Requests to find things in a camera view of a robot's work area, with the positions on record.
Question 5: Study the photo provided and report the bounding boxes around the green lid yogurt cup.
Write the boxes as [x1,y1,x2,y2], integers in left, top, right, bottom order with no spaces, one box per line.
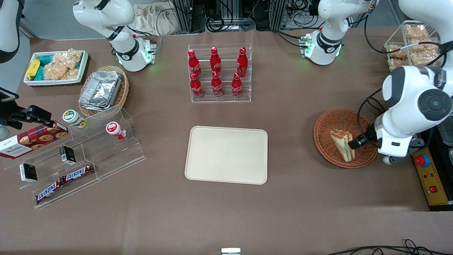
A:
[62,109,88,129]

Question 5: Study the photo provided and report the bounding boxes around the light oval wicker basket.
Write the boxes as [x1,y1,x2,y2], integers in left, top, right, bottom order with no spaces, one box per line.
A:
[78,65,130,119]

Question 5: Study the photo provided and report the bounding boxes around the stacked aluminium foil trays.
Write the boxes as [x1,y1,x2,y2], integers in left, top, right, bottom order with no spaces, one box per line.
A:
[78,70,123,112]

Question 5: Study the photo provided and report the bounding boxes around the brown round wicker basket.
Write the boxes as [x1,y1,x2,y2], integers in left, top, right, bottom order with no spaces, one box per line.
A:
[314,108,379,169]

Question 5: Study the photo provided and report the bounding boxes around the beige rectangular serving tray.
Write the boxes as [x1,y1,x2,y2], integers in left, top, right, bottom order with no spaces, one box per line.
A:
[184,126,269,185]

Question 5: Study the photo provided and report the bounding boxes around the white wire rack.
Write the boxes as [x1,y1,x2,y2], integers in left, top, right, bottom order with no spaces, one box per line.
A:
[384,20,445,72]

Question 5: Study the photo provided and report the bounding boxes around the triangle sandwich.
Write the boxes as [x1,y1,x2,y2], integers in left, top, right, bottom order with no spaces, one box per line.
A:
[329,130,355,163]

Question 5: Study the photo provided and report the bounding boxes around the clear acrylic bottle rack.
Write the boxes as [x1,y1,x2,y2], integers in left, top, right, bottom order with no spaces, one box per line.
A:
[188,44,252,103]

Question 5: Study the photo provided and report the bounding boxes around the clear bag of fried snacks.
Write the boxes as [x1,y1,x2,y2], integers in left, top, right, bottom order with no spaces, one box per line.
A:
[411,41,440,53]
[388,58,408,71]
[404,24,428,39]
[410,50,441,67]
[387,44,408,59]

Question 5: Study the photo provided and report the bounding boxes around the black floor cables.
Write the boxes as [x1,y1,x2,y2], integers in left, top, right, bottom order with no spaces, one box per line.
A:
[326,239,453,255]

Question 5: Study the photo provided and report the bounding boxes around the clear rectangular food pan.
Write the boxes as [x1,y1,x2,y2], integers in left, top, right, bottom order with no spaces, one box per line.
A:
[438,117,453,146]

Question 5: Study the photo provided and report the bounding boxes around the clear bag of rice crackers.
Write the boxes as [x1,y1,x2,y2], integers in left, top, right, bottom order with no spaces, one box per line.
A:
[52,48,84,70]
[43,62,79,81]

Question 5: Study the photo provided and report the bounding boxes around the yellow snack pack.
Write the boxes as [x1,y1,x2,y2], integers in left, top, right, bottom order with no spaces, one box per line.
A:
[26,59,41,80]

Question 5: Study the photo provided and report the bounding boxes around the red lid yogurt cup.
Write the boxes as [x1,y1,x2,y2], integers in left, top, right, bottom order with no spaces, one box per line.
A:
[105,121,127,140]

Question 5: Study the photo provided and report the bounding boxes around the small black carton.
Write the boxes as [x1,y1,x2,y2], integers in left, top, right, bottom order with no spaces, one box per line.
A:
[19,163,38,183]
[59,145,76,165]

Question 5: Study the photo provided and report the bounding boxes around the clear acrylic stepped display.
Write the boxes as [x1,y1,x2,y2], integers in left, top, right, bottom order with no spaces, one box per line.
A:
[3,104,147,210]

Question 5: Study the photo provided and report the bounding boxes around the red tartan cookie box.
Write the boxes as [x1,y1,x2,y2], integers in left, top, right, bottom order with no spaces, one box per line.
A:
[0,121,69,160]

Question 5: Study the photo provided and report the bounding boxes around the crumpled beige cloth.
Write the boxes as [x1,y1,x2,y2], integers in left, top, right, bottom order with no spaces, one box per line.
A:
[132,3,178,36]

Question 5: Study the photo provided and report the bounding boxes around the red cola bottle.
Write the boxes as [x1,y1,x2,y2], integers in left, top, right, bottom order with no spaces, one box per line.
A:
[188,50,202,78]
[211,71,224,98]
[231,73,243,98]
[210,47,222,73]
[190,72,204,99]
[237,47,248,78]

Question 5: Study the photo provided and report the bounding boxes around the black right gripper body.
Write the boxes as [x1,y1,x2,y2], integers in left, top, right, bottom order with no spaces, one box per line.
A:
[0,103,22,130]

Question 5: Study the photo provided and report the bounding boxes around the white rectangular snack bin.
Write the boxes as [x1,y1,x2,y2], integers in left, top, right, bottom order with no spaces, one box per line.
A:
[23,50,89,87]

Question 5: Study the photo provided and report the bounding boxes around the yellow emergency stop control box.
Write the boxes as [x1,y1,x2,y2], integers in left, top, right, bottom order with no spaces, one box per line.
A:
[412,147,450,207]

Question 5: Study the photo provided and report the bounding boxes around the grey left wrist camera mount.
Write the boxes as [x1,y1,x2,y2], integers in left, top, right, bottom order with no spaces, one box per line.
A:
[383,138,425,165]

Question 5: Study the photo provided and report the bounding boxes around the brown Snickers bar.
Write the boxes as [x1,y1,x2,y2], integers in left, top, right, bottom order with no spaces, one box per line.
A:
[63,164,96,182]
[35,178,66,205]

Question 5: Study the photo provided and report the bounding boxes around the black arm base cables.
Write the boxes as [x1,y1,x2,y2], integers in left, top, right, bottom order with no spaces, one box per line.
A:
[272,29,306,49]

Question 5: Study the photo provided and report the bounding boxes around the aluminium profile frame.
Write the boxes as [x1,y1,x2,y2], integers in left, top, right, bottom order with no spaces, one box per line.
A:
[169,0,319,33]

